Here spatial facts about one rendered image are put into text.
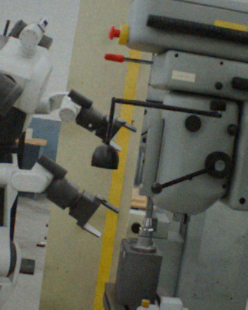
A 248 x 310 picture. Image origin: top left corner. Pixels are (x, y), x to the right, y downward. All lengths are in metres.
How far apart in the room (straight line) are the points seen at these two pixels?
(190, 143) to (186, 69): 0.19
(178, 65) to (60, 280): 2.15
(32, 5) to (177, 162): 9.27
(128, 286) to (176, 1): 0.98
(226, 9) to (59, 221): 2.09
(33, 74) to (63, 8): 8.81
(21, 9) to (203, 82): 9.27
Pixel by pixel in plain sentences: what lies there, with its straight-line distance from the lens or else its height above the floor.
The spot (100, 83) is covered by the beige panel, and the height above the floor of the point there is 1.67.
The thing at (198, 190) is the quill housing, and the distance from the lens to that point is 1.76.
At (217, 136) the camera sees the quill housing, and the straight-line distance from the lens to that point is 1.75.
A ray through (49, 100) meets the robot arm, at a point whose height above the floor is 1.55.
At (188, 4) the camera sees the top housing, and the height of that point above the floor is 1.85.
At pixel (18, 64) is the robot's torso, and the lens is 2.11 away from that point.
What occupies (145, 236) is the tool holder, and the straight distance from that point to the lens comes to 2.23.
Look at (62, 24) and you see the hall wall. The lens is 10.86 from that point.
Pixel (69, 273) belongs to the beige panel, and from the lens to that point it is 3.64.
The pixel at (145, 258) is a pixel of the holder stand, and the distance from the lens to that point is 2.20.
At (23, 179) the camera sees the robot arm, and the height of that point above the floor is 1.31.
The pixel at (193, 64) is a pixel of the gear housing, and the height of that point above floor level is 1.70.
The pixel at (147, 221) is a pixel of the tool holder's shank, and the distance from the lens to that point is 2.23.
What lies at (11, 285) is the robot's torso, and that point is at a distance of 2.33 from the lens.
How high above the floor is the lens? 1.57
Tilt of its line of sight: 3 degrees down
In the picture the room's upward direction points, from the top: 8 degrees clockwise
